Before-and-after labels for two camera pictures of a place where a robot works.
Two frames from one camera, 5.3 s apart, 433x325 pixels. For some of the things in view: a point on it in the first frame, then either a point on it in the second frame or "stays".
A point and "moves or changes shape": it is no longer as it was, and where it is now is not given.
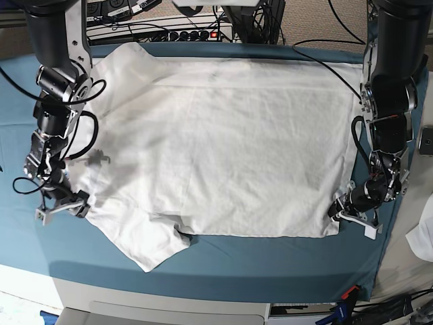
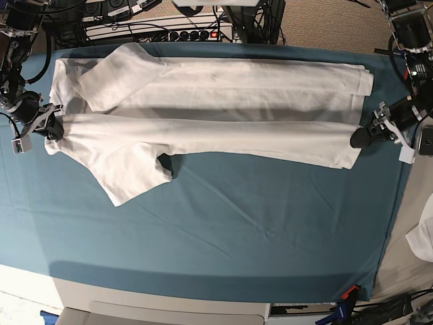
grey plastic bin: x=137 y=308 stays
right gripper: x=59 y=196 to x=26 y=110
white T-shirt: x=180 y=146 moves or changes shape
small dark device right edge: x=425 y=141 stays
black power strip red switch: x=186 y=35 stays
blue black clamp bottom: x=344 y=314 stays
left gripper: x=360 y=203 to x=394 y=119
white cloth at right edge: x=420 y=237 stays
